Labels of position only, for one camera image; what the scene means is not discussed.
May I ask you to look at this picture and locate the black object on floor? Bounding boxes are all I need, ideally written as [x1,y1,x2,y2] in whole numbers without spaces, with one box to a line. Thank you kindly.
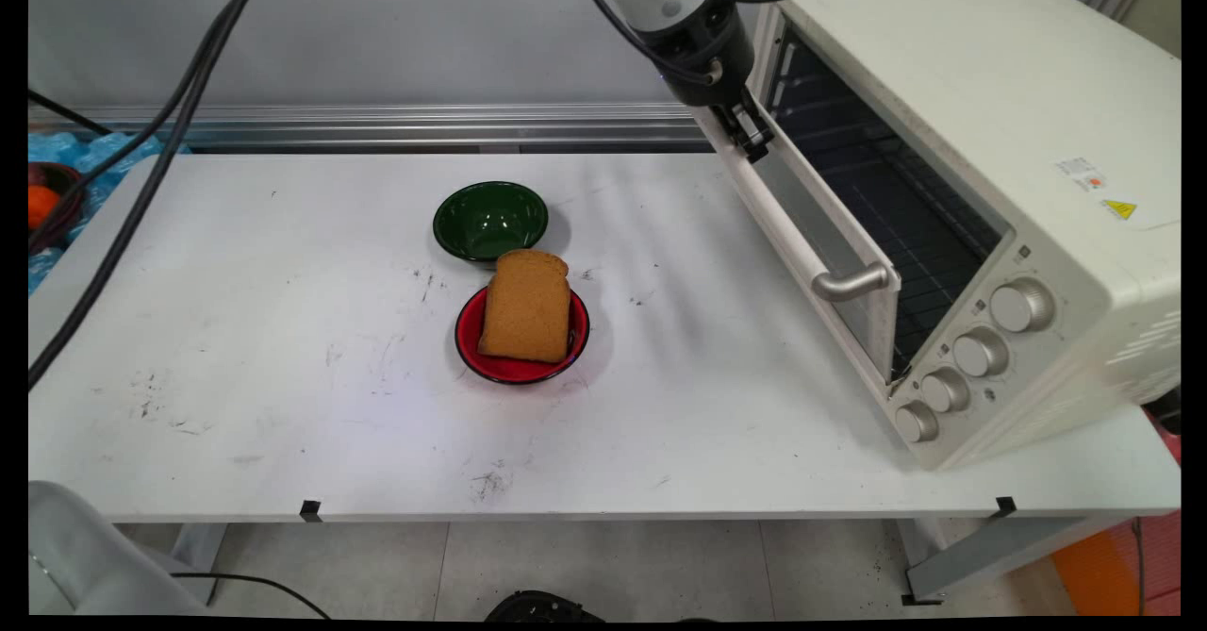
[485,590,605,623]

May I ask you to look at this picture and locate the black floor cable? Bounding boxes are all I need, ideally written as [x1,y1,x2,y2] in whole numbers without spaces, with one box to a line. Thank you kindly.
[170,572,333,620]

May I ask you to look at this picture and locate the dark green bowl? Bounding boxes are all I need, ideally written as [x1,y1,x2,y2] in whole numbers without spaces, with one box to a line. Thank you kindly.
[433,181,550,263]

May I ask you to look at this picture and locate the grey table leg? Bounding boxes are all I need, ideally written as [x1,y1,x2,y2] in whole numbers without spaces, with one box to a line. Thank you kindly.
[170,522,227,606]
[901,516,1123,606]

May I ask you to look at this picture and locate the white rounded plastic object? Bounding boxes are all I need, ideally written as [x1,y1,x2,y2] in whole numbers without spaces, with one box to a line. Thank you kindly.
[28,480,214,617]

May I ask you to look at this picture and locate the thin black cable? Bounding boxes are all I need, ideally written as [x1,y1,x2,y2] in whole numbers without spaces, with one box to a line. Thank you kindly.
[28,90,114,135]

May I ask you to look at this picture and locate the large silver oven knob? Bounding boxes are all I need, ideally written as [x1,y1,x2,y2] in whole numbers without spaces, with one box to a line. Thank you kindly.
[990,278,1057,334]

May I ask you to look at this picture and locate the oven door with handle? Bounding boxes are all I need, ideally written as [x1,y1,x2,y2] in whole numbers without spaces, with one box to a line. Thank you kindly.
[693,103,902,385]

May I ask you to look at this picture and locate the dark brown bowl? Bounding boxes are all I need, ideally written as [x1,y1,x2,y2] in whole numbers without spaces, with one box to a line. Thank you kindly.
[28,161,88,255]

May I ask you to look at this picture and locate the orange fruit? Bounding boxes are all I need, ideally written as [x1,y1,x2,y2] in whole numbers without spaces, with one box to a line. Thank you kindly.
[28,185,65,231]

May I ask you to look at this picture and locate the white label sticker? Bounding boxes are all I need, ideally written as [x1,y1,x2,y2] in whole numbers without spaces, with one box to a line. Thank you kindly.
[1058,156,1109,193]

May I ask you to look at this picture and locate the cream toaster oven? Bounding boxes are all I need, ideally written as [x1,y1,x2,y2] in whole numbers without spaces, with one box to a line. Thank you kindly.
[754,0,1182,470]

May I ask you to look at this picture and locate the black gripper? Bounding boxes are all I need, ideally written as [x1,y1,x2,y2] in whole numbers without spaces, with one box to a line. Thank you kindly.
[643,3,775,163]

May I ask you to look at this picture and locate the aluminium rail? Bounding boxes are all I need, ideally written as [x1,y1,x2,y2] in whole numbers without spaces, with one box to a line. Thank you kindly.
[28,103,713,153]

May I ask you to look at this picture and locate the brown bread slice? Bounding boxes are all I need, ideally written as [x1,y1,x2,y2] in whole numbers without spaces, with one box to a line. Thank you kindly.
[479,249,573,364]

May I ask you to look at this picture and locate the red plate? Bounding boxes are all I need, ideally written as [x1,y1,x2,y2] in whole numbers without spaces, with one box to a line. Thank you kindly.
[455,284,592,386]

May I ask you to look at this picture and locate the orange box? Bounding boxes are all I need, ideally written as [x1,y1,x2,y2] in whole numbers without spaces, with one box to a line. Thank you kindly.
[1050,527,1144,617]

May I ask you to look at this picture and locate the metal wire oven rack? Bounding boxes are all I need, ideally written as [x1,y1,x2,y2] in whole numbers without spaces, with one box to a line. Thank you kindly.
[769,37,1002,377]

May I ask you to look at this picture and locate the small silver oven knob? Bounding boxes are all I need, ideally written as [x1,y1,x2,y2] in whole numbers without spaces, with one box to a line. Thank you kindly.
[895,401,941,445]

